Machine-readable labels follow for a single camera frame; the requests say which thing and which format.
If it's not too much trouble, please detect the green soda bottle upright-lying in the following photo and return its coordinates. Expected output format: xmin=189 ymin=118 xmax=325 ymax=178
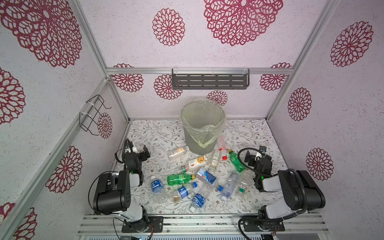
xmin=228 ymin=149 xmax=246 ymax=173

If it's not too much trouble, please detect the clear bottle green cap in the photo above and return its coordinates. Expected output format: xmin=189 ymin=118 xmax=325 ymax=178
xmin=236 ymin=170 xmax=254 ymax=200

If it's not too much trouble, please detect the clear bottle blue label white cap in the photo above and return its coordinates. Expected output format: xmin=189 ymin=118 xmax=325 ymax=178
xmin=150 ymin=175 xmax=167 ymax=204

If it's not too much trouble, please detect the crushed bottle blue label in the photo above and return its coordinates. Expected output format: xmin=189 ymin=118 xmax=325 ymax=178
xmin=189 ymin=186 xmax=213 ymax=213

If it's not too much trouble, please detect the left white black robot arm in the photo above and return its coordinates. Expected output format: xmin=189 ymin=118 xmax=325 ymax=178
xmin=89 ymin=138 xmax=164 ymax=239

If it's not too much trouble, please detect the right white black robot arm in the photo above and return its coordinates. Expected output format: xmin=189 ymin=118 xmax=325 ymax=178
xmin=237 ymin=146 xmax=326 ymax=236

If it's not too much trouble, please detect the translucent green bin liner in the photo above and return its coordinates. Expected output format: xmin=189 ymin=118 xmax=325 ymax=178
xmin=179 ymin=98 xmax=227 ymax=149

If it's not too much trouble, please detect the grey mesh waste bin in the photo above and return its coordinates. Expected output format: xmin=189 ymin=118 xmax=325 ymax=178
xmin=180 ymin=100 xmax=227 ymax=156

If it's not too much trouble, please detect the clear water bottle blue cap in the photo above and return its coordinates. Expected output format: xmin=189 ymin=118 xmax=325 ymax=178
xmin=220 ymin=171 xmax=240 ymax=201

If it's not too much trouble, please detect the white bottle red cap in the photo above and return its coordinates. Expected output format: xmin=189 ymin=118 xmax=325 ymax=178
xmin=217 ymin=135 xmax=228 ymax=161

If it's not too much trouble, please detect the clear bottle green white label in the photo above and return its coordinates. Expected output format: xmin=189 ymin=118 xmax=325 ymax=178
xmin=210 ymin=149 xmax=220 ymax=172

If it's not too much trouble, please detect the green soda bottle yellow cap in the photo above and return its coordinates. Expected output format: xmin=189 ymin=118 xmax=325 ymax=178
xmin=167 ymin=173 xmax=196 ymax=186

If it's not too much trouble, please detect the clear bottle blue orange label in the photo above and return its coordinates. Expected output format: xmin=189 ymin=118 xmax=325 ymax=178
xmin=197 ymin=168 xmax=224 ymax=193

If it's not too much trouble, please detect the clear bottle sunflower label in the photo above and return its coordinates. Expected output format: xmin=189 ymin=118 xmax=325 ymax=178
xmin=176 ymin=155 xmax=208 ymax=174

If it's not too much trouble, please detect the pepsi bottle blue cap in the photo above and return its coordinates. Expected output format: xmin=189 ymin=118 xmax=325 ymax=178
xmin=170 ymin=182 xmax=200 ymax=203

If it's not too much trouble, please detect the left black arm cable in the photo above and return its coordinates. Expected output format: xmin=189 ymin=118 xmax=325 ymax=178
xmin=114 ymin=138 xmax=134 ymax=165

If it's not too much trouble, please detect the black wire wall rack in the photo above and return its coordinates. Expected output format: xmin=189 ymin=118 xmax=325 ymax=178
xmin=78 ymin=94 xmax=111 ymax=136

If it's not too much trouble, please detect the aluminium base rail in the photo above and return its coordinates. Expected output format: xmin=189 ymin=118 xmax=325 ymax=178
xmin=76 ymin=213 xmax=329 ymax=237

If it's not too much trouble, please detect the grey slotted wall shelf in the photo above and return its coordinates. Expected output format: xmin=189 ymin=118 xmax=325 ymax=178
xmin=171 ymin=69 xmax=250 ymax=90

